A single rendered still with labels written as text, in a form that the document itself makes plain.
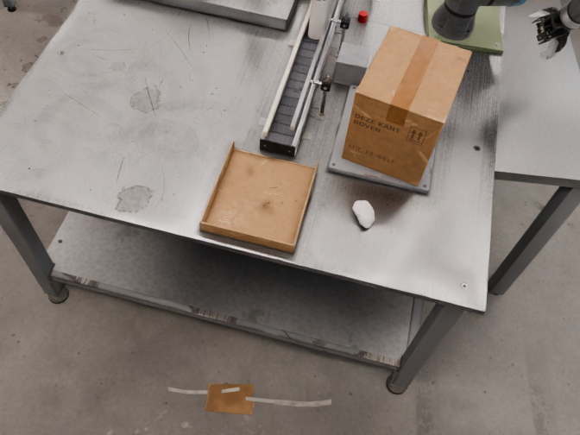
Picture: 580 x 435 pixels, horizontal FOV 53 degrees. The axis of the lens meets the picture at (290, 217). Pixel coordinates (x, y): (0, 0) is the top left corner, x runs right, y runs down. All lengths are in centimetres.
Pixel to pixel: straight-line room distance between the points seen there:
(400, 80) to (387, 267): 50
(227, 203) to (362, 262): 41
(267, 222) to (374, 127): 39
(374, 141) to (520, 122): 59
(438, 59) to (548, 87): 62
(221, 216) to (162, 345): 87
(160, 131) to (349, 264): 70
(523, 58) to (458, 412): 132
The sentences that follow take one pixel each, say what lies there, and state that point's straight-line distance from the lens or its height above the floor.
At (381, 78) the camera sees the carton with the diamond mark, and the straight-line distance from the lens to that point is 160.
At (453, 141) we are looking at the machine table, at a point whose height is 83.
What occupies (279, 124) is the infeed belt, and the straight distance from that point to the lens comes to 177.
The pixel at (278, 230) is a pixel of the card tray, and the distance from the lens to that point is 159.
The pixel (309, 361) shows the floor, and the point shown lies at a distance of 233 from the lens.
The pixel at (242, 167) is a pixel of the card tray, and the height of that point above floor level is 83.
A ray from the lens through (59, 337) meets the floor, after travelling 246.
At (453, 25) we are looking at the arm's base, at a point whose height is 91.
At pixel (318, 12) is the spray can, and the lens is 198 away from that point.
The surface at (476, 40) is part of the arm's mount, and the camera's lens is 226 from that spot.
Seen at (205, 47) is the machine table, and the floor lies 83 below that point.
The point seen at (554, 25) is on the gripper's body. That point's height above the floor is 115.
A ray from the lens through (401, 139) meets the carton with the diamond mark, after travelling 161.
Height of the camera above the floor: 218
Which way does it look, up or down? 56 degrees down
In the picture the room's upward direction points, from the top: 7 degrees clockwise
